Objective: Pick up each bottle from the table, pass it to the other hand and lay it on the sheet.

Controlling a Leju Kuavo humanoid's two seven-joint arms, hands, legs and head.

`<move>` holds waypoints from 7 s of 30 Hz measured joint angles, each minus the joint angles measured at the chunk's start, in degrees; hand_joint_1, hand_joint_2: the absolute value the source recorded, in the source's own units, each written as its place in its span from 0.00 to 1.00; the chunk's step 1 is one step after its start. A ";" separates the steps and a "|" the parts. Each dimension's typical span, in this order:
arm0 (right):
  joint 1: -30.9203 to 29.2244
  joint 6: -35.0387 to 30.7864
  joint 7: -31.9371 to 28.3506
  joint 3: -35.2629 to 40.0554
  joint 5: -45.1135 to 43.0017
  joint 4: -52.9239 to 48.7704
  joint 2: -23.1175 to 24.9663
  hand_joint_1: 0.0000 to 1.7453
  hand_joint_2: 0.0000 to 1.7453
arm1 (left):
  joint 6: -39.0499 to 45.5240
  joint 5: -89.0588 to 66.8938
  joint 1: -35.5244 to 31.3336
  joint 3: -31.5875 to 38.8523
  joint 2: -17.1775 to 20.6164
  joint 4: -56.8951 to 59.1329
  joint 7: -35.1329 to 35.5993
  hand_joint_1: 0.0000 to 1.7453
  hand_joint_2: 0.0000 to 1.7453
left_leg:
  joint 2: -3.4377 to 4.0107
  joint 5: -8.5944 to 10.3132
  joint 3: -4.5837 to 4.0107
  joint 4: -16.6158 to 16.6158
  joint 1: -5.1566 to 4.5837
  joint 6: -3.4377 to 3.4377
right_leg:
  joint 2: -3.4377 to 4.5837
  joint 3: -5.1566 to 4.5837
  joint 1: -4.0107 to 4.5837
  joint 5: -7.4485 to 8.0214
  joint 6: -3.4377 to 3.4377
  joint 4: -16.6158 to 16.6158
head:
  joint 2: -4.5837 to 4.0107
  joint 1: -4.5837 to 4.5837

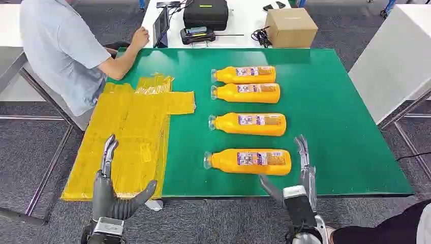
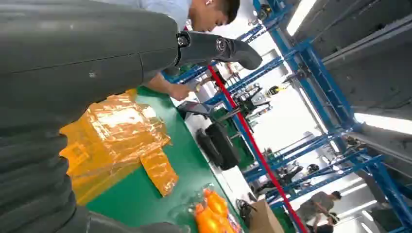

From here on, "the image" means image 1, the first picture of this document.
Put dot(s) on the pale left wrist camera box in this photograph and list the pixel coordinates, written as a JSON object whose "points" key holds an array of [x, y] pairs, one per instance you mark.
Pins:
{"points": [[108, 226]]}

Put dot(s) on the dark tablet on stand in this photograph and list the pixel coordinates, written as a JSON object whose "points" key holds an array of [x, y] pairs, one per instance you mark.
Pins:
{"points": [[161, 27]]}

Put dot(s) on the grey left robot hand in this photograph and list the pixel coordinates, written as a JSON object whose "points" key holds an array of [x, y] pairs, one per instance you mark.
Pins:
{"points": [[104, 198]]}

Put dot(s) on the white table with metal legs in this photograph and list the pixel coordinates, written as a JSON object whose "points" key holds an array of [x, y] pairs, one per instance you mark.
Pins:
{"points": [[10, 27], [394, 60]]}

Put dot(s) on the thin black rod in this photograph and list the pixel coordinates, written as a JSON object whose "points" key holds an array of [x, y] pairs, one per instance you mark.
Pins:
{"points": [[230, 34]]}

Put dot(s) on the green table mat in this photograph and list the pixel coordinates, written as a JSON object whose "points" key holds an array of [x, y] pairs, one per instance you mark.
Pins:
{"points": [[330, 128]]}

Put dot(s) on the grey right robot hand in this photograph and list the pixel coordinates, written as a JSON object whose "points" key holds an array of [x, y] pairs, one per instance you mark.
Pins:
{"points": [[309, 182]]}

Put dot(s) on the orange drink bottle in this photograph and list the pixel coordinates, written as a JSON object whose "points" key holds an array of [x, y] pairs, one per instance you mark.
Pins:
{"points": [[245, 79], [249, 96], [249, 169], [249, 128]]}

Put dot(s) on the yellow plastic sheet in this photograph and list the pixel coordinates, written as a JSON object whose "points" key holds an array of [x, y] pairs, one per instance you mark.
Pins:
{"points": [[128, 134]]}

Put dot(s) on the small black device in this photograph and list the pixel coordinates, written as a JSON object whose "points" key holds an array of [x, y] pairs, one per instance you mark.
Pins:
{"points": [[281, 4], [268, 7]]}

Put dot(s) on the white table foot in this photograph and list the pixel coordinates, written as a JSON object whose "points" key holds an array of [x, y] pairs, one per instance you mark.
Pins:
{"points": [[154, 205]]}

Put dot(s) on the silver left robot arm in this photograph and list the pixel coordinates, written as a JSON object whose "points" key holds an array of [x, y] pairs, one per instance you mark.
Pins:
{"points": [[92, 239]]}

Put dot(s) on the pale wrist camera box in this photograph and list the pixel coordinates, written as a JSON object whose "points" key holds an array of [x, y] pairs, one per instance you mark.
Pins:
{"points": [[298, 207], [108, 226]]}

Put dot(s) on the black carrying case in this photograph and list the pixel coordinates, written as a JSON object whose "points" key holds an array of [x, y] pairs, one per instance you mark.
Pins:
{"points": [[206, 15]]}

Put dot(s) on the black handheld controller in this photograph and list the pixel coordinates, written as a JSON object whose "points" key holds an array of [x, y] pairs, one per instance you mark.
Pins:
{"points": [[198, 36]]}

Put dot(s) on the person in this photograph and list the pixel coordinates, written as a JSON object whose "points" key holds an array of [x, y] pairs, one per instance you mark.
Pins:
{"points": [[387, 229], [57, 50]]}

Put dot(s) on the brown cardboard box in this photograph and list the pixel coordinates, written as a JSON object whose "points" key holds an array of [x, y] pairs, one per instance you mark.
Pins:
{"points": [[291, 28]]}

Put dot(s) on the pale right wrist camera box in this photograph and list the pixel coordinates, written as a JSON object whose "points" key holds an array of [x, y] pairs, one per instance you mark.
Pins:
{"points": [[298, 207]]}

